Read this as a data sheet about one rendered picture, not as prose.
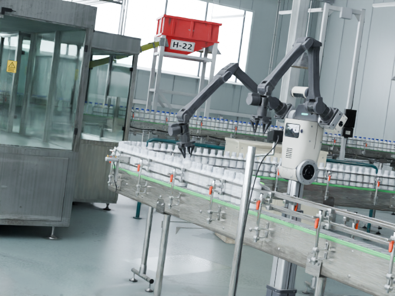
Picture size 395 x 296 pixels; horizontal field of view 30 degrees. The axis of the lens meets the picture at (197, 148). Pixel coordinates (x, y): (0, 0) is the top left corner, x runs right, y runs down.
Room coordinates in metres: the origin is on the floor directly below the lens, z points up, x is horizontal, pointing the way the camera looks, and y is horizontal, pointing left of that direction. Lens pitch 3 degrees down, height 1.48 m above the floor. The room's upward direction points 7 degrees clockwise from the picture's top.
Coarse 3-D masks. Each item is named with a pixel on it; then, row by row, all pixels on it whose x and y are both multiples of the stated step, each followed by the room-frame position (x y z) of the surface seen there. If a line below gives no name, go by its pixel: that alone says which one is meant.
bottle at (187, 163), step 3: (186, 156) 4.42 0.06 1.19; (189, 156) 4.43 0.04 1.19; (186, 159) 4.42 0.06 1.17; (189, 159) 4.43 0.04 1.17; (183, 162) 4.43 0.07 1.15; (186, 162) 4.42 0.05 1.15; (189, 162) 4.42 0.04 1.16; (183, 165) 4.44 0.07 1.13; (186, 165) 4.42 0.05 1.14; (189, 165) 4.42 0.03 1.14; (186, 168) 4.42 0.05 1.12; (189, 168) 4.42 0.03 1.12; (186, 171) 4.43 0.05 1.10; (186, 174) 4.43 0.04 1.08; (186, 177) 4.43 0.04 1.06; (186, 180) 4.44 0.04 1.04
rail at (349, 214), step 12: (144, 168) 4.88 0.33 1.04; (216, 192) 4.09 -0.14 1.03; (264, 192) 3.72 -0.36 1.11; (276, 192) 3.75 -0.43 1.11; (264, 204) 3.70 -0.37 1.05; (312, 204) 3.39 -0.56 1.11; (300, 216) 3.45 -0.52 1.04; (348, 216) 3.18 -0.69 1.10; (360, 216) 3.21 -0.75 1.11; (336, 228) 3.23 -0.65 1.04; (348, 228) 3.27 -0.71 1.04; (372, 240) 3.04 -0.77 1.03; (384, 240) 3.08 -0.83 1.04
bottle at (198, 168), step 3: (198, 165) 4.33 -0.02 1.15; (201, 165) 4.33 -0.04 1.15; (198, 168) 4.33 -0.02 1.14; (201, 168) 4.33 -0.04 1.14; (198, 171) 4.32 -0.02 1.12; (195, 174) 4.32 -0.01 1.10; (195, 177) 4.32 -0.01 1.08; (198, 177) 4.32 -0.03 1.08; (192, 180) 4.34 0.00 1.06; (195, 180) 4.32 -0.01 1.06; (198, 180) 4.32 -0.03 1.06; (195, 183) 4.32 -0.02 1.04; (198, 183) 4.32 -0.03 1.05; (192, 186) 4.33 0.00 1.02; (195, 186) 4.32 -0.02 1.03; (192, 189) 4.33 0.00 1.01; (195, 189) 4.32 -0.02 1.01
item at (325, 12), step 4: (324, 4) 10.52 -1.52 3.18; (328, 4) 10.49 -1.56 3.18; (324, 8) 10.50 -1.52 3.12; (328, 8) 10.49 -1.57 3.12; (324, 12) 10.48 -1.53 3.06; (328, 12) 10.49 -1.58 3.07; (324, 16) 10.48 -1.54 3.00; (328, 16) 10.51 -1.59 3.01; (324, 20) 10.48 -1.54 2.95; (324, 24) 10.48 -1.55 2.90; (324, 28) 10.49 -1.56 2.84; (320, 32) 10.52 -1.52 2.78; (324, 32) 10.49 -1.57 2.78; (320, 36) 10.50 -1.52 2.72; (324, 36) 10.49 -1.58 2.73; (320, 40) 10.48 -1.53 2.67; (324, 40) 10.52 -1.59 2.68; (320, 48) 10.48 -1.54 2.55; (320, 52) 10.48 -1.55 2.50; (320, 56) 10.49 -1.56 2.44; (320, 60) 10.49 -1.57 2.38; (320, 64) 10.49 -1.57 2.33; (320, 68) 10.49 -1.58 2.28; (320, 72) 10.52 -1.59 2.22
